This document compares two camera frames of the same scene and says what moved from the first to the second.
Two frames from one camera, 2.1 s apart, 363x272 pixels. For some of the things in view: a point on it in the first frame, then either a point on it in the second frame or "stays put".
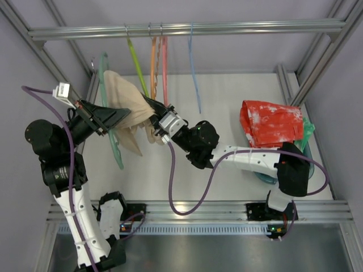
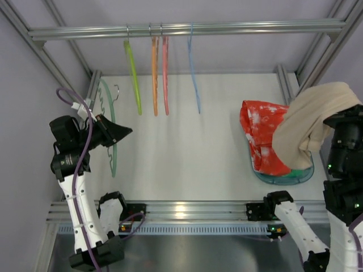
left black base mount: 131,209 stays put
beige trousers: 121,93 -> 303,130
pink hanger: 165,69 stays put
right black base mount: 263,212 stays put
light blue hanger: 189,39 stays put
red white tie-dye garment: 267,124 stays put
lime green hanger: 138,68 -> 130,56
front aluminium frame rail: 326,211 stays put
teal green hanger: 102,72 -> 115,151
